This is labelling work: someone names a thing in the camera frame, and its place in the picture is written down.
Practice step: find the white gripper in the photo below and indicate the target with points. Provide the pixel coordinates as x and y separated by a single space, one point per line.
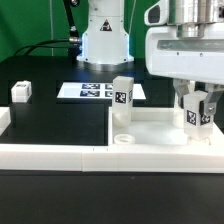
185 40

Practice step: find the white square table top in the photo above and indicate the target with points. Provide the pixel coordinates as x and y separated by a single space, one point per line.
157 128

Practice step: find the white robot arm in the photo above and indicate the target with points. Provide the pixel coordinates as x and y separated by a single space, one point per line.
105 43

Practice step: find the white U-shaped obstacle fence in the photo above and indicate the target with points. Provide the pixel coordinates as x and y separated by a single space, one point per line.
110 159

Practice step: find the white base tag plate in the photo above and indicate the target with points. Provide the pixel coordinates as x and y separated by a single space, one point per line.
75 90

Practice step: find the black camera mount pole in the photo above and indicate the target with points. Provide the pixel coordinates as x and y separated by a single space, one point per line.
74 39

